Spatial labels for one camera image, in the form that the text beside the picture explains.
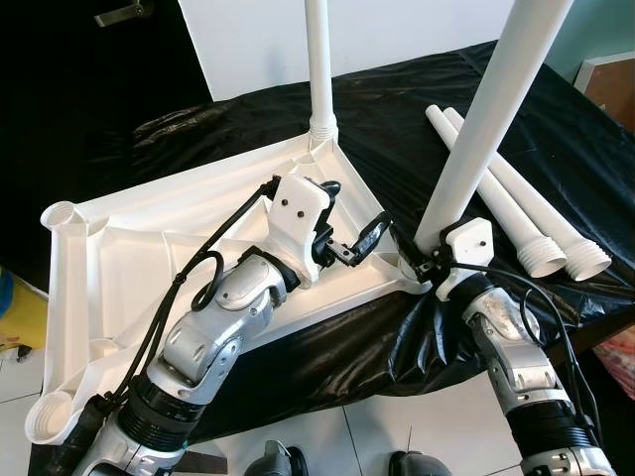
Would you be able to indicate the red plastic bag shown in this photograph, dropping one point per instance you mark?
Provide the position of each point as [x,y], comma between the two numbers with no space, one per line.
[617,367]

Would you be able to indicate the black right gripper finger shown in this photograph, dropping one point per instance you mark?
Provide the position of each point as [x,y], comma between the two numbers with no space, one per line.
[407,243]

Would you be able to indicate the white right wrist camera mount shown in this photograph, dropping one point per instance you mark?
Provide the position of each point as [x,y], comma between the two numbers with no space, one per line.
[468,243]

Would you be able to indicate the black plastic cover sheet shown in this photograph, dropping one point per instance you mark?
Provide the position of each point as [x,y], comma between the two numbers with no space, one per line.
[566,119]

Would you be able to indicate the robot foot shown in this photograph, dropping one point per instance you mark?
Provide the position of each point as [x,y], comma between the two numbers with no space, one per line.
[275,461]
[417,466]

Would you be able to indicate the white plastic table top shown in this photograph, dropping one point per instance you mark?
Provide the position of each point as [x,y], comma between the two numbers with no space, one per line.
[129,258]

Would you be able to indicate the dark wooden table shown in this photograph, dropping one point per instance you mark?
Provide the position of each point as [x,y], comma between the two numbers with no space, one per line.
[595,342]

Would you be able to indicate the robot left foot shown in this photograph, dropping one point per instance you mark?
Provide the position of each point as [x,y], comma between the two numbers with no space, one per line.
[275,461]

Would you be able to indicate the brown wooden cabinet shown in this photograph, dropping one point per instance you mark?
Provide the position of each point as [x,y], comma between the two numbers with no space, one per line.
[613,94]

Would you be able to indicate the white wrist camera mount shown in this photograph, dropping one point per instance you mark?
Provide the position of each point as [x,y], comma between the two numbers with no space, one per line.
[468,243]
[298,208]

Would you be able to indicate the yellow plastic container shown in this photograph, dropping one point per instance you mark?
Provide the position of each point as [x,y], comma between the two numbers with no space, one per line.
[20,317]

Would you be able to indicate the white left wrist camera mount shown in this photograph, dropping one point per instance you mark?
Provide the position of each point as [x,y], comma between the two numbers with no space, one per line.
[298,208]

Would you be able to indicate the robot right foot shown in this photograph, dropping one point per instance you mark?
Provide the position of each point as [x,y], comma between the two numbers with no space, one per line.
[417,466]

